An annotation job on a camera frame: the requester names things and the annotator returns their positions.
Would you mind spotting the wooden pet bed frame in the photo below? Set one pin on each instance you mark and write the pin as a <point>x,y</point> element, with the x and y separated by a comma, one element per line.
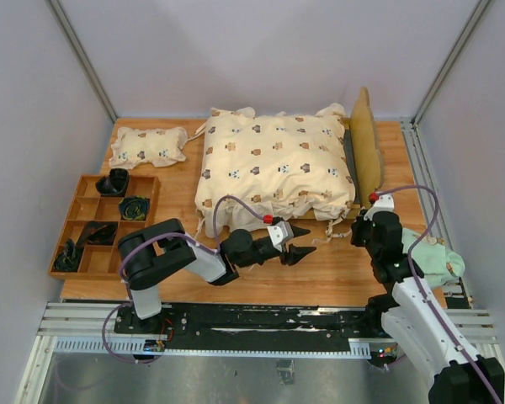
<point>362,151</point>

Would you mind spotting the dark patterned sock bottom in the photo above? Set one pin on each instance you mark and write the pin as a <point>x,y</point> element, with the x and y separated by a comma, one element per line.
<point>68,260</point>

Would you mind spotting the black rolled sock top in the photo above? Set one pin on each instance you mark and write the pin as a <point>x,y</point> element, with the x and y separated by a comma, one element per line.
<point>114,184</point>

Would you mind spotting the white slotted cable duct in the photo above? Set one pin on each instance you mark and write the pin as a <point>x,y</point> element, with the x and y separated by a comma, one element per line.
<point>146,347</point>

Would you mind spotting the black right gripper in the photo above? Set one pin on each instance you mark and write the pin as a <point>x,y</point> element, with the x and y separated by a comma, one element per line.
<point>357,226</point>

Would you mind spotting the cream animal print mattress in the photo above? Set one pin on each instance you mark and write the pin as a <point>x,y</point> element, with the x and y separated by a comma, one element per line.
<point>283,165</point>

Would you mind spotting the dark folded sock middle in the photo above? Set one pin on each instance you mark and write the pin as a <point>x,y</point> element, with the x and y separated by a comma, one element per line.
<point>100,233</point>

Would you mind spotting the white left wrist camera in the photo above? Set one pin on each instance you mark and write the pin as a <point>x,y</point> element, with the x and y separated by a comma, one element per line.
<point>278,230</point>

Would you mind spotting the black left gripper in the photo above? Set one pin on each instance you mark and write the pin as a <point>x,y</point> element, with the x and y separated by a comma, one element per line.
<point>296,254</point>

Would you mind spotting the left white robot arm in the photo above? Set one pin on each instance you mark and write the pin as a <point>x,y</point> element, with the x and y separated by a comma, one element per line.
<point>157,252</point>

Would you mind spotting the rolled dark green sock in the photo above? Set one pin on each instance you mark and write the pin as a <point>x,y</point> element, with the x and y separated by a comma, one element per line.
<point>134,208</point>

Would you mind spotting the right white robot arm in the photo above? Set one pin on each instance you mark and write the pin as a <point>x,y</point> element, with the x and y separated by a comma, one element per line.
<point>454,370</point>

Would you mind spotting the mint green cloth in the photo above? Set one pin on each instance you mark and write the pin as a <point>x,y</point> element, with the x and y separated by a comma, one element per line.
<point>439,264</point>

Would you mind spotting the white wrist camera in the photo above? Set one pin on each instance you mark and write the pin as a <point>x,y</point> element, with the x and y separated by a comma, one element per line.
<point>278,230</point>
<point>383,202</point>

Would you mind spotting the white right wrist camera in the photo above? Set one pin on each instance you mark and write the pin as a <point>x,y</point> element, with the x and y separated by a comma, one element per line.
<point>383,202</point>

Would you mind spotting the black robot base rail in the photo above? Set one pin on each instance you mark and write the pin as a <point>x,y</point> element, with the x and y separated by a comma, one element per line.
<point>188,325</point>

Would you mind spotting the small animal print pillow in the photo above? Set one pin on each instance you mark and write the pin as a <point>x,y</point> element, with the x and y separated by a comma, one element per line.
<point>158,147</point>

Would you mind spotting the wooden compartment tray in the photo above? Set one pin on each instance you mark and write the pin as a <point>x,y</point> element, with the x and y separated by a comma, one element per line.
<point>87,248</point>

